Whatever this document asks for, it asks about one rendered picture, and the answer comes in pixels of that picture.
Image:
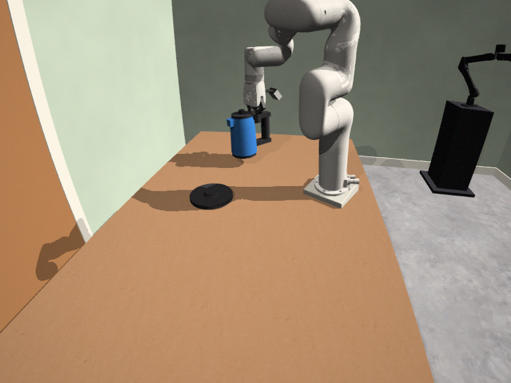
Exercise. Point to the blue kettle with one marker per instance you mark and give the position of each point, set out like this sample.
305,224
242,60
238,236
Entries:
243,133

